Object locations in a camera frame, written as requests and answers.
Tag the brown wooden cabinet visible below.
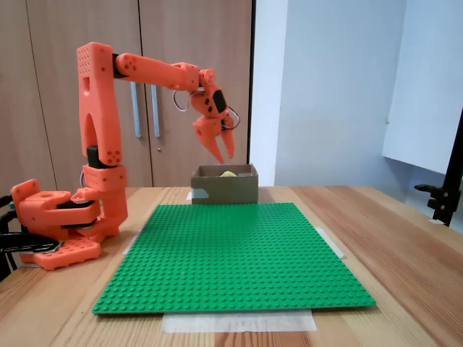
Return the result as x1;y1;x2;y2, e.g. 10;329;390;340
0;0;253;189

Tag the metal cabinet door handle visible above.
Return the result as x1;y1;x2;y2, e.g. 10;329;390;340
150;85;161;138
129;81;143;139

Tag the long masking tape strip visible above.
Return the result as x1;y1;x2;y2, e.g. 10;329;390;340
161;309;318;334

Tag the white wall panel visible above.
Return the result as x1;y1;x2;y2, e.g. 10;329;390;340
381;0;463;176

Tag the green studded baseplate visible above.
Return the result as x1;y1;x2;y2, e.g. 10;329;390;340
90;202;377;315

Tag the black camera stand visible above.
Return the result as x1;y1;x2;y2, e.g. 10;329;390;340
414;106;463;228

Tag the black power cable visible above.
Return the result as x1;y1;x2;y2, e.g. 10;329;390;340
0;194;19;283

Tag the brown cardboard box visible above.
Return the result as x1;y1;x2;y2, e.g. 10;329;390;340
190;163;260;205

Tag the short masking tape strip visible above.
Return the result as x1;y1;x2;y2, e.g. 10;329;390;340
313;226;347;260
122;227;143;256

